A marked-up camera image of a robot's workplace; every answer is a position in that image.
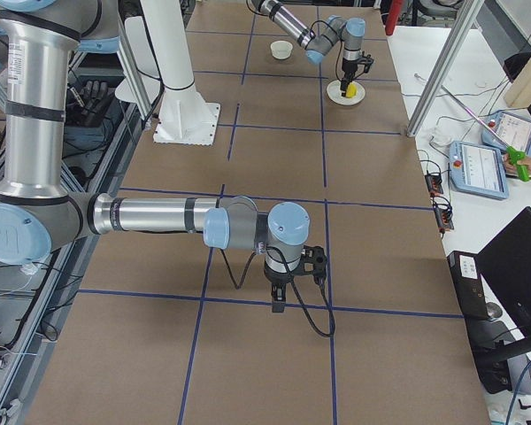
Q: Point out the white plate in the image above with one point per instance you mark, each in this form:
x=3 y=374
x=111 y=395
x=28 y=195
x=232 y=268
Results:
x=334 y=94

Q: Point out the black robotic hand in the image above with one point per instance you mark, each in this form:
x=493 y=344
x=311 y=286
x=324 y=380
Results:
x=87 y=105

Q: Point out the black monitor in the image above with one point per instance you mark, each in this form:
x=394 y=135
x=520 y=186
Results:
x=505 y=263

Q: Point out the orange black adapter far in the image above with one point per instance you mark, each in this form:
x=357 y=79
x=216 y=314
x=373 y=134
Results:
x=433 y=174

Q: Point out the near teach pendant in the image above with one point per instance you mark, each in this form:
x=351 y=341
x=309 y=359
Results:
x=478 y=169

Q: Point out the teach pendant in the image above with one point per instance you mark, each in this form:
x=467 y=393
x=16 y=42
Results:
x=478 y=169
x=514 y=129

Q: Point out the black computer box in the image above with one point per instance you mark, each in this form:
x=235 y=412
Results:
x=466 y=277

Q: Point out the green grabber tool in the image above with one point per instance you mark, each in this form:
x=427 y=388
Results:
x=514 y=155

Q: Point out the yellow lemon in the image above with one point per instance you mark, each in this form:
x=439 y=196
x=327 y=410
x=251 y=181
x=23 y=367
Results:
x=352 y=90

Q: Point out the white bowl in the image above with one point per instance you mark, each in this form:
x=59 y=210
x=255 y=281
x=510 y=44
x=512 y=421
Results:
x=281 y=50

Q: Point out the far teach pendant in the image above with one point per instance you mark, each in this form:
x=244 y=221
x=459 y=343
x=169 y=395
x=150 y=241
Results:
x=514 y=129

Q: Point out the orange black adapter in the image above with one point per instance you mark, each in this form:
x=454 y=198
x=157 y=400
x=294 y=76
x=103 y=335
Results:
x=433 y=174
x=443 y=212

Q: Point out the aluminium frame post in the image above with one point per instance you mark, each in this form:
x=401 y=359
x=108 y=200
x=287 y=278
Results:
x=465 y=18

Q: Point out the orange black adapter near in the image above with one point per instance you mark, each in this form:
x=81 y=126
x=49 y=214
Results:
x=443 y=212

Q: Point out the red fire extinguisher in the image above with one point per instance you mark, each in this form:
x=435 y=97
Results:
x=395 y=10

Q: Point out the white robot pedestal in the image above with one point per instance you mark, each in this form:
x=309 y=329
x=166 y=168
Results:
x=184 y=117

